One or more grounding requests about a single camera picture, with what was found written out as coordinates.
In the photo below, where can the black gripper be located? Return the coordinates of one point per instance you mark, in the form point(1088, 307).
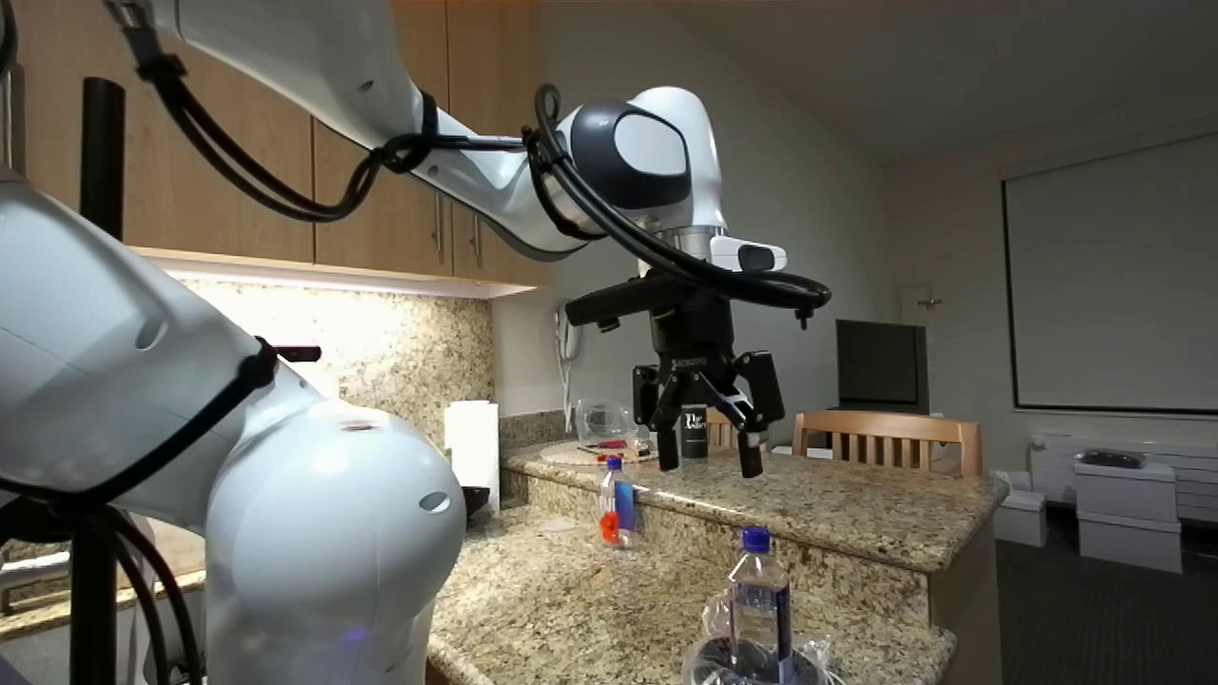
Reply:
point(699, 365)

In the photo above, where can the clear blue-cap water bottle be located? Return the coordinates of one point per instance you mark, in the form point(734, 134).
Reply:
point(760, 614)

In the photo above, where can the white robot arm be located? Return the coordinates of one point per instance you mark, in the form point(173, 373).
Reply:
point(329, 526)

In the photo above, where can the dark glass bottle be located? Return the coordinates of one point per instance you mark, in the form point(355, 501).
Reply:
point(694, 432)

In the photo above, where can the Fiji bottle with red label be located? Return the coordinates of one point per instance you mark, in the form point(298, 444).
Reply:
point(619, 508)

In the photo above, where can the wooden chair left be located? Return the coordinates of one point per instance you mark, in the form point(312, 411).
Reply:
point(721, 432)

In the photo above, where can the wooden chair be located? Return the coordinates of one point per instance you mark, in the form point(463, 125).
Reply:
point(888, 439)
point(721, 432)

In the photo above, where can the wooden chair right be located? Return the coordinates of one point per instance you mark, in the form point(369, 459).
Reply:
point(888, 439)

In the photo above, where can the black monitor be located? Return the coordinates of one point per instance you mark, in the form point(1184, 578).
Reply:
point(881, 365)

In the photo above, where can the white storage box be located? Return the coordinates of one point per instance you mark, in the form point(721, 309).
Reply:
point(1022, 516)

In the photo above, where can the white printer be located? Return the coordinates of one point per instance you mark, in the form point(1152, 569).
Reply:
point(1127, 510)

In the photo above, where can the white projector screen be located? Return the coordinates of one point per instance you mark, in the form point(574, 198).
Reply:
point(1113, 281)

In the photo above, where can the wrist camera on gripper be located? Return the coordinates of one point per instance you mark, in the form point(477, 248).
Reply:
point(612, 307)

